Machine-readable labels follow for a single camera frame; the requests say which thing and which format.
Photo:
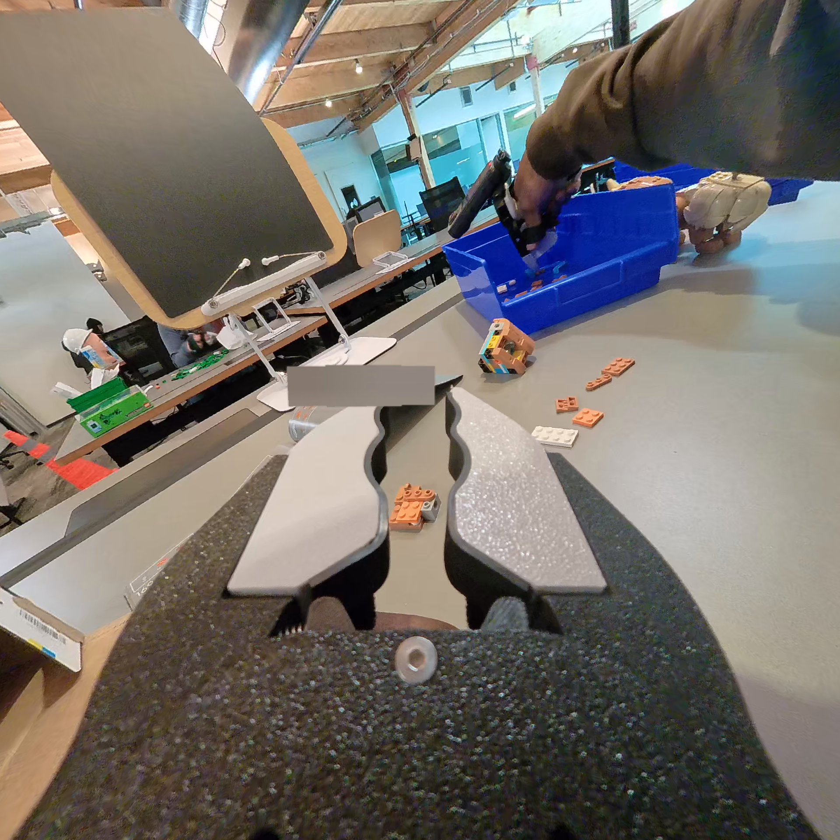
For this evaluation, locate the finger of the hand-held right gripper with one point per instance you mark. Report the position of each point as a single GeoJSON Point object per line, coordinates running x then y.
{"type": "Point", "coordinates": [541, 249]}

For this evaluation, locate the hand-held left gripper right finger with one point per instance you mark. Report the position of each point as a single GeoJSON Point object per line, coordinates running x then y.
{"type": "Point", "coordinates": [525, 518]}

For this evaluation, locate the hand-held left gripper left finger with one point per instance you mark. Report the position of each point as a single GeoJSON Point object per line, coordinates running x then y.
{"type": "Point", "coordinates": [308, 525]}

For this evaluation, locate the pile of brown bricks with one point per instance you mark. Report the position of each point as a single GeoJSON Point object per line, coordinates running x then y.
{"type": "Point", "coordinates": [535, 285]}

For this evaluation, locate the blue plastic bin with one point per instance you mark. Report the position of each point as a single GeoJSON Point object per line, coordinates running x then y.
{"type": "Point", "coordinates": [640, 172]}
{"type": "Point", "coordinates": [610, 249]}

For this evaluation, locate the white brick plate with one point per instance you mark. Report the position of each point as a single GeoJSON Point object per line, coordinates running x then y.
{"type": "Point", "coordinates": [554, 436]}

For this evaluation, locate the orange grey brick assembly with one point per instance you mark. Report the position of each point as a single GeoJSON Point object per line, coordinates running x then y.
{"type": "Point", "coordinates": [410, 508]}

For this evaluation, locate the orange square brick plate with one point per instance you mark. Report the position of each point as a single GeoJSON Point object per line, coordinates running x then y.
{"type": "Point", "coordinates": [588, 418]}

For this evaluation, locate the brown square brick plate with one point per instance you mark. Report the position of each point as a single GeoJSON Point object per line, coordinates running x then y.
{"type": "Point", "coordinates": [567, 404]}

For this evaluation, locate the narrow brown brick plate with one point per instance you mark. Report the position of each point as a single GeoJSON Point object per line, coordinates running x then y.
{"type": "Point", "coordinates": [598, 383]}

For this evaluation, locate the person's right forearm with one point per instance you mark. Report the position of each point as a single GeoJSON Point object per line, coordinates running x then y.
{"type": "Point", "coordinates": [689, 85]}

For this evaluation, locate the long office desk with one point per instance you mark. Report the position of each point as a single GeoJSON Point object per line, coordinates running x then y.
{"type": "Point", "coordinates": [394, 269]}
{"type": "Point", "coordinates": [197, 387]}

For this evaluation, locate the grey desk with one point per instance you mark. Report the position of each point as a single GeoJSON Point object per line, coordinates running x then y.
{"type": "Point", "coordinates": [689, 492]}

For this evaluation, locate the person's right hand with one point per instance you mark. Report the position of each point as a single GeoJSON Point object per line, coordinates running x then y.
{"type": "Point", "coordinates": [541, 190]}

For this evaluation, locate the black office chair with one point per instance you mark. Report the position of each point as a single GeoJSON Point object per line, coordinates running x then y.
{"type": "Point", "coordinates": [443, 203]}

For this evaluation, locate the grey instruction booklet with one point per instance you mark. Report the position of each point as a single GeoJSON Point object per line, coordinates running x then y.
{"type": "Point", "coordinates": [308, 423]}

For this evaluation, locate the brown yellow brick assembly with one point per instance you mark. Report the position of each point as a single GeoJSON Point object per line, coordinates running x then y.
{"type": "Point", "coordinates": [505, 348]}

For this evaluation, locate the white tablet stand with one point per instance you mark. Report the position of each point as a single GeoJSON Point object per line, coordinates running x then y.
{"type": "Point", "coordinates": [272, 318]}
{"type": "Point", "coordinates": [390, 260]}
{"type": "Point", "coordinates": [354, 348]}

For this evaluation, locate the tan brick animal figure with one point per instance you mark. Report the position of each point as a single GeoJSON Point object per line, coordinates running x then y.
{"type": "Point", "coordinates": [728, 200]}

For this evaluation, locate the scattered green bricks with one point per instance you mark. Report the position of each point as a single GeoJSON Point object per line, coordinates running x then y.
{"type": "Point", "coordinates": [200, 363]}

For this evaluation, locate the black pole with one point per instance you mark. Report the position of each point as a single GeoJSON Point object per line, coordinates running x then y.
{"type": "Point", "coordinates": [621, 19]}

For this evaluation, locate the green brick box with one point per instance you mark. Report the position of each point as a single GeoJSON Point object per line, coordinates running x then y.
{"type": "Point", "coordinates": [111, 407]}

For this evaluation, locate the silver ventilation duct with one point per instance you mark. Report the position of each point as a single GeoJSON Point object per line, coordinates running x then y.
{"type": "Point", "coordinates": [249, 46]}

